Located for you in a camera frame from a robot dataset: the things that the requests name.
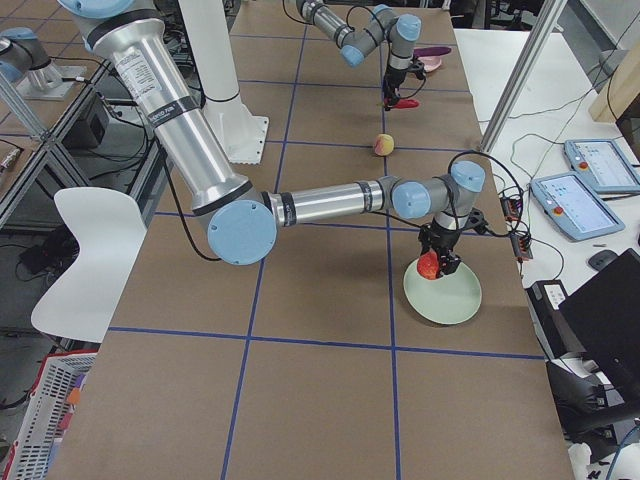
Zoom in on black computer mouse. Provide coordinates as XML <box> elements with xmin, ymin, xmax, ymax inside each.
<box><xmin>587</xmin><ymin>249</ymin><xmax>618</xmax><ymax>271</ymax></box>

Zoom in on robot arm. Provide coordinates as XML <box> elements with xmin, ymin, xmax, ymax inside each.
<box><xmin>296</xmin><ymin>1</ymin><xmax>426</xmax><ymax>111</ymax></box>
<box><xmin>65</xmin><ymin>1</ymin><xmax>486</xmax><ymax>277</ymax></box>

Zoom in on black laptop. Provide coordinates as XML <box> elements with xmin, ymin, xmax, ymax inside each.
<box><xmin>560</xmin><ymin>248</ymin><xmax>639</xmax><ymax>400</ymax></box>

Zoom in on aluminium frame post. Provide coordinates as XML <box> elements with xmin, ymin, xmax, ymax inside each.
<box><xmin>478</xmin><ymin>0</ymin><xmax>567</xmax><ymax>154</ymax></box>

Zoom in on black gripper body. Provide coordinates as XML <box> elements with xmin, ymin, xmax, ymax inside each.
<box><xmin>418</xmin><ymin>209</ymin><xmax>488</xmax><ymax>255</ymax></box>
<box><xmin>382</xmin><ymin>57</ymin><xmax>426</xmax><ymax>96</ymax></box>

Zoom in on far blue teach pendant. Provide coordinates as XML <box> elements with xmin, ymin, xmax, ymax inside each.
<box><xmin>564</xmin><ymin>139</ymin><xmax>639</xmax><ymax>194</ymax></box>

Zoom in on blue teach pendant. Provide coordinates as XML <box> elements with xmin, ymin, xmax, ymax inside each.
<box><xmin>564</xmin><ymin>139</ymin><xmax>639</xmax><ymax>194</ymax></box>
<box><xmin>530</xmin><ymin>172</ymin><xmax>625</xmax><ymax>241</ymax></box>

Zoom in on pink yellow peach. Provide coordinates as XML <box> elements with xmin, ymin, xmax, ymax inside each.
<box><xmin>373</xmin><ymin>133</ymin><xmax>395</xmax><ymax>157</ymax></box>

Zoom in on purple eggplant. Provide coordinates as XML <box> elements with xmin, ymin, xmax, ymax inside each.
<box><xmin>413</xmin><ymin>46</ymin><xmax>451</xmax><ymax>58</ymax></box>

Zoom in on white chair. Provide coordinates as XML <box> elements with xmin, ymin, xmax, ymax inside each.
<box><xmin>31</xmin><ymin>187</ymin><xmax>147</xmax><ymax>343</ymax></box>

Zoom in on white plastic basket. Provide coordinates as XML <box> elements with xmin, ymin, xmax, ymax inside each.
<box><xmin>2</xmin><ymin>350</ymin><xmax>97</xmax><ymax>479</ymax></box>

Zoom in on red chili pepper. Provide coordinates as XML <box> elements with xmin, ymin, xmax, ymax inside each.
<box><xmin>379</xmin><ymin>99</ymin><xmax>420</xmax><ymax>111</ymax></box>

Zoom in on pink plate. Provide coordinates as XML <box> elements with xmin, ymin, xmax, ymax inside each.
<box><xmin>418</xmin><ymin>55</ymin><xmax>443</xmax><ymax>74</ymax></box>

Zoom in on green plate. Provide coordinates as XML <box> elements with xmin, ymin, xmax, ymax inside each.
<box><xmin>403</xmin><ymin>260</ymin><xmax>482</xmax><ymax>325</ymax></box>

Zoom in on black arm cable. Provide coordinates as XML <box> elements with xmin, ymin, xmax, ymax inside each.
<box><xmin>346</xmin><ymin>4</ymin><xmax>428</xmax><ymax>99</ymax></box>
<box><xmin>447</xmin><ymin>150</ymin><xmax>521</xmax><ymax>239</ymax></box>

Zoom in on near blue teach pendant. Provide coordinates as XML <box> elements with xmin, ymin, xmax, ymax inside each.
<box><xmin>530</xmin><ymin>172</ymin><xmax>625</xmax><ymax>241</ymax></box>

